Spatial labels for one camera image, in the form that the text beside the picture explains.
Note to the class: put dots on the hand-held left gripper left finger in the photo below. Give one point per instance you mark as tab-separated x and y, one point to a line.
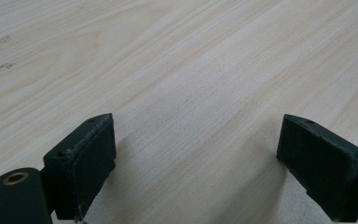
80	165

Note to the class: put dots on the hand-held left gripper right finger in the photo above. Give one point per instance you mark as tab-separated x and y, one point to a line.
323	165

